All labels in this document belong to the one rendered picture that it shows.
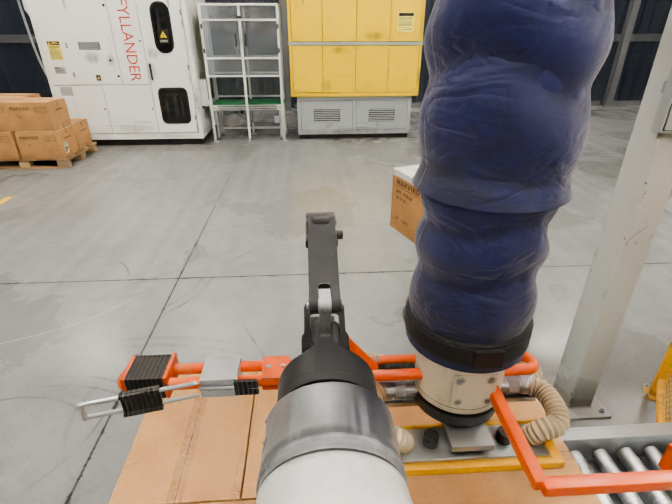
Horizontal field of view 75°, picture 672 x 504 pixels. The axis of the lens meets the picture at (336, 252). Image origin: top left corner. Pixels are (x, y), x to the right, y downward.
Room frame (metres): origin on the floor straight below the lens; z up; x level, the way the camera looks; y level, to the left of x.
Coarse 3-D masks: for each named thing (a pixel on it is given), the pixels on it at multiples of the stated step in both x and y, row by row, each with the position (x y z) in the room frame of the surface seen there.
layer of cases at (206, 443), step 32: (160, 416) 1.14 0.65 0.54; (192, 416) 1.14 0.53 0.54; (224, 416) 1.14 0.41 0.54; (256, 416) 1.14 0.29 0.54; (160, 448) 1.00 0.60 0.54; (192, 448) 1.00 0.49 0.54; (224, 448) 1.00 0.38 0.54; (256, 448) 1.00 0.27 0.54; (128, 480) 0.89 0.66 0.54; (160, 480) 0.89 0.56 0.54; (192, 480) 0.89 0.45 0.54; (224, 480) 0.89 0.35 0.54; (256, 480) 0.89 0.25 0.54
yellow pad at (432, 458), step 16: (416, 432) 0.59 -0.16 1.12; (432, 432) 0.57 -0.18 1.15; (496, 432) 0.58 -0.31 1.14; (416, 448) 0.55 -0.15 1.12; (432, 448) 0.55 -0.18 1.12; (448, 448) 0.55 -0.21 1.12; (496, 448) 0.55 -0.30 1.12; (512, 448) 0.55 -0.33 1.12; (544, 448) 0.55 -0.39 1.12; (416, 464) 0.52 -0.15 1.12; (432, 464) 0.52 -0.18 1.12; (448, 464) 0.52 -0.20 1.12; (464, 464) 0.52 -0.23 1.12; (480, 464) 0.52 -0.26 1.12; (496, 464) 0.52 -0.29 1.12; (512, 464) 0.52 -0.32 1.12; (544, 464) 0.52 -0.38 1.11; (560, 464) 0.53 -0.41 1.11
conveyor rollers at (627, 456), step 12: (576, 456) 0.97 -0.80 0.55; (600, 456) 0.97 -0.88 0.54; (624, 456) 0.98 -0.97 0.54; (636, 456) 0.97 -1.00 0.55; (648, 456) 0.98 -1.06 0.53; (660, 456) 0.97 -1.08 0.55; (588, 468) 0.93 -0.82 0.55; (600, 468) 0.95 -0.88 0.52; (612, 468) 0.93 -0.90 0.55; (636, 468) 0.93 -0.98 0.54; (660, 468) 0.93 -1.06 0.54; (648, 492) 0.86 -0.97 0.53; (660, 492) 0.84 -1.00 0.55
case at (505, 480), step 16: (400, 416) 0.79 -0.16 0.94; (416, 416) 0.79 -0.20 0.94; (496, 416) 0.79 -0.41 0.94; (528, 416) 0.79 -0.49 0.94; (544, 416) 0.79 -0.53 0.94; (560, 448) 0.69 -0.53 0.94; (576, 464) 0.65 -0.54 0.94; (416, 480) 0.61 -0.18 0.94; (432, 480) 0.61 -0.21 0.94; (448, 480) 0.61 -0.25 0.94; (464, 480) 0.61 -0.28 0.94; (480, 480) 0.61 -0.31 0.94; (496, 480) 0.61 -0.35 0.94; (512, 480) 0.61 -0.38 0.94; (416, 496) 0.57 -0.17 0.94; (432, 496) 0.57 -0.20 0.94; (448, 496) 0.57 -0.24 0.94; (464, 496) 0.57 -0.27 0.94; (480, 496) 0.57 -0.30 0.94; (496, 496) 0.57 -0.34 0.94; (512, 496) 0.57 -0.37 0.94; (528, 496) 0.57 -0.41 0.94; (560, 496) 0.57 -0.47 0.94; (576, 496) 0.57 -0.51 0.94; (592, 496) 0.57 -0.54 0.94
